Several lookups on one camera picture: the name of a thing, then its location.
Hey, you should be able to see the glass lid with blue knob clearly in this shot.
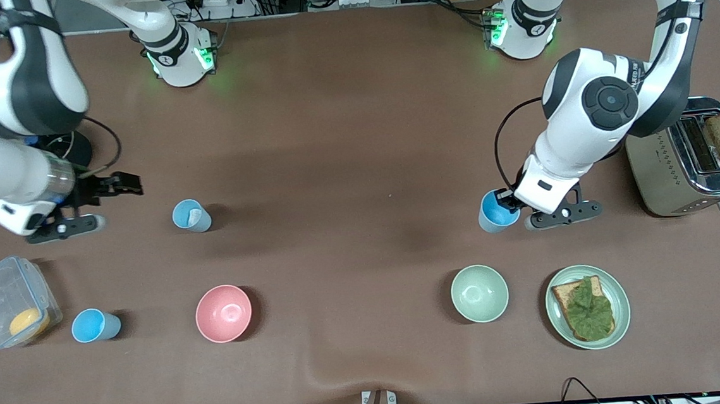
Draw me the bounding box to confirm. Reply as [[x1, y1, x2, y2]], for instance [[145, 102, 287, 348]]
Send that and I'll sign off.
[[25, 130, 76, 166]]

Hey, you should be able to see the pale green bowl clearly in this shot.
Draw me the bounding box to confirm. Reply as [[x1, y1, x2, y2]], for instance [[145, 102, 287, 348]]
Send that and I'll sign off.
[[449, 263, 511, 326]]

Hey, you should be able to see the orange round food piece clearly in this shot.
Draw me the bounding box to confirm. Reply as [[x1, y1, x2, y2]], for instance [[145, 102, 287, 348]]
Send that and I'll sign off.
[[8, 306, 52, 338]]

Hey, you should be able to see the brown bread slice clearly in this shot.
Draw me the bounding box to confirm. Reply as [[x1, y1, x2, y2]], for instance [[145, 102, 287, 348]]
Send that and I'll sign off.
[[551, 274, 618, 344]]

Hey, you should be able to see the black pot with blue handle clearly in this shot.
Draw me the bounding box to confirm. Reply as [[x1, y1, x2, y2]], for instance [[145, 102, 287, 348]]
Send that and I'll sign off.
[[0, 129, 98, 217]]

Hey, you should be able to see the pink bowl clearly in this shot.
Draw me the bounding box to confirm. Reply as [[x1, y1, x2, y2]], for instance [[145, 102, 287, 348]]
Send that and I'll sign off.
[[193, 283, 255, 345]]

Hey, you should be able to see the plain blue cup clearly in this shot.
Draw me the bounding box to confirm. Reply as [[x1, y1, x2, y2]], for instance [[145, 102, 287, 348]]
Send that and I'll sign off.
[[477, 188, 522, 235], [70, 306, 123, 345]]

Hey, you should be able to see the green lettuce leaf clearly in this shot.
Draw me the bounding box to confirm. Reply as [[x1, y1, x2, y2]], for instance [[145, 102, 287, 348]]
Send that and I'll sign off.
[[561, 275, 616, 342]]

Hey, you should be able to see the pale green plate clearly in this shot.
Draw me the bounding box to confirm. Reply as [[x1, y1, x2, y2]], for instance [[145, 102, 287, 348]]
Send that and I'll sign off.
[[543, 262, 634, 353]]

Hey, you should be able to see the beige and chrome toaster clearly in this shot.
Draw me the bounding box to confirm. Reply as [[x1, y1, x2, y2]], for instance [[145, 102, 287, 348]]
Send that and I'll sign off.
[[622, 95, 720, 221]]

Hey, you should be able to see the blue cup with white label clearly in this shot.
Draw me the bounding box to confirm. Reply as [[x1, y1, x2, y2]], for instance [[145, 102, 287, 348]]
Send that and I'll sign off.
[[171, 198, 213, 235]]

